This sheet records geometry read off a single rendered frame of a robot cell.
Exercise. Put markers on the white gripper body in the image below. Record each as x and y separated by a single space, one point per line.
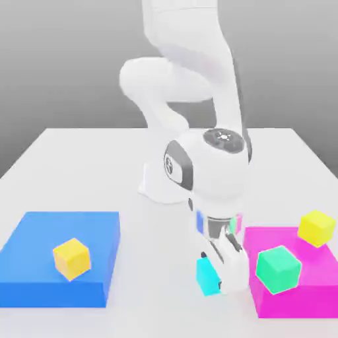
235 272

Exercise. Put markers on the small cyan cube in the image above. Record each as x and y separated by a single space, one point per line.
207 278

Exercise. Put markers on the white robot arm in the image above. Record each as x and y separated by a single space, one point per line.
184 79

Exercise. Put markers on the small green cube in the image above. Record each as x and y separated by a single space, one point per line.
278 269

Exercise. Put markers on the small lemon yellow cube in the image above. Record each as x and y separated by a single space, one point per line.
315 228

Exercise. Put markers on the small orange-yellow cube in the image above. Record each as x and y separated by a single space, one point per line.
71 260

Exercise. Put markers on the large magenta box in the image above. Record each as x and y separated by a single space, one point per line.
317 295

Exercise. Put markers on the large blue box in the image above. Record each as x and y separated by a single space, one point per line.
29 237

